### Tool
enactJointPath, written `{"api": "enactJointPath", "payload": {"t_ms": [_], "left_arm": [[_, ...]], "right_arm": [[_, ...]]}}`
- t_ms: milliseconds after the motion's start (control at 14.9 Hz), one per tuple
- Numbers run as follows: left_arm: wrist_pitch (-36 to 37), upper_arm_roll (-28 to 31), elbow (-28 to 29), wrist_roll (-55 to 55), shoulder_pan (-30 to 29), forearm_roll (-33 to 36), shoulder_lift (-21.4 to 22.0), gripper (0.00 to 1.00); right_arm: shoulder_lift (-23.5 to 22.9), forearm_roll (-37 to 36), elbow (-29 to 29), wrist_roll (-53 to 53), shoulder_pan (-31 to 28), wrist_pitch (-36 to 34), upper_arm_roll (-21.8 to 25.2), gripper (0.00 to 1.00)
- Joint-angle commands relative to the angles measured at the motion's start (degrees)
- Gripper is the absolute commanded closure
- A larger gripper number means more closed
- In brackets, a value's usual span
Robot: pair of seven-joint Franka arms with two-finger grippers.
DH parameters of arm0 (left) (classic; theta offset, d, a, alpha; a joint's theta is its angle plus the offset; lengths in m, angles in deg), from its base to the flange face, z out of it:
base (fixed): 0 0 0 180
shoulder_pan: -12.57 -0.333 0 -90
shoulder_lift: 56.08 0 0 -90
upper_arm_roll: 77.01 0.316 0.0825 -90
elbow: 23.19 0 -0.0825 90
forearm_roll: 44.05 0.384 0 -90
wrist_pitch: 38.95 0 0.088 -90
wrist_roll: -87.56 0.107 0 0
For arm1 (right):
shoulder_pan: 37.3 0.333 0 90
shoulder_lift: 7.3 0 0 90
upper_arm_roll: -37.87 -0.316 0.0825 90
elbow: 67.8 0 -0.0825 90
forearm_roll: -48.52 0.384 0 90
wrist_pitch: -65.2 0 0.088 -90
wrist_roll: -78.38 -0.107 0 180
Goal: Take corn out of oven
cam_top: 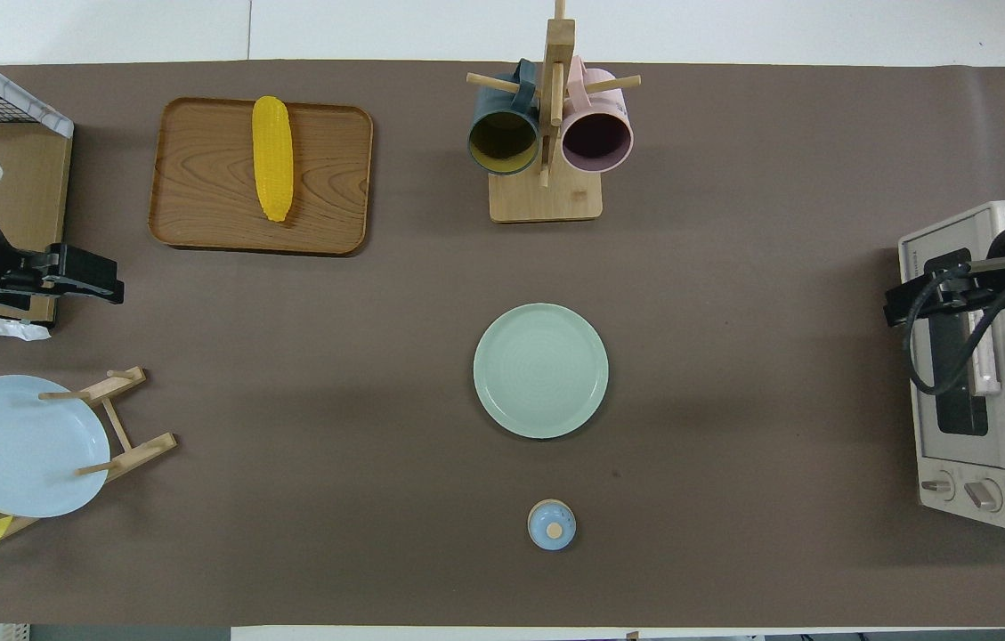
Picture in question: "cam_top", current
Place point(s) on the wooden plate rack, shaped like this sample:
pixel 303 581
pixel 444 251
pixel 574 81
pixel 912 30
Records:
pixel 141 452

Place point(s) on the wooden serving tray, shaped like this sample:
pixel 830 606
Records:
pixel 199 178

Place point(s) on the yellow corn cob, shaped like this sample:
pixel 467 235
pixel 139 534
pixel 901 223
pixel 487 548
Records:
pixel 272 160

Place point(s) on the dark blue mug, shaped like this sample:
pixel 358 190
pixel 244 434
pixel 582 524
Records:
pixel 502 142

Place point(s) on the brown table mat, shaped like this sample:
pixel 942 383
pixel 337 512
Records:
pixel 733 356

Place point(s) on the pink mug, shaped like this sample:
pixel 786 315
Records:
pixel 595 142

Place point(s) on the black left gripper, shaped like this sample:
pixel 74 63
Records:
pixel 66 276

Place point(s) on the pale green plate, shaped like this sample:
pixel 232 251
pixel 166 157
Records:
pixel 542 369

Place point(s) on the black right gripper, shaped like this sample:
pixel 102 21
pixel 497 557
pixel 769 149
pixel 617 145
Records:
pixel 952 283

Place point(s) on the wooden mug tree stand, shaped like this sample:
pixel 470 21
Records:
pixel 547 200

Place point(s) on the white plaid cloth liner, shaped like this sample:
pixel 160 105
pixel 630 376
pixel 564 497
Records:
pixel 30 111

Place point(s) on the wooden shelf box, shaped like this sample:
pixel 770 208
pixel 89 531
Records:
pixel 30 205

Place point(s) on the light blue plate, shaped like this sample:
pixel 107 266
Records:
pixel 21 445

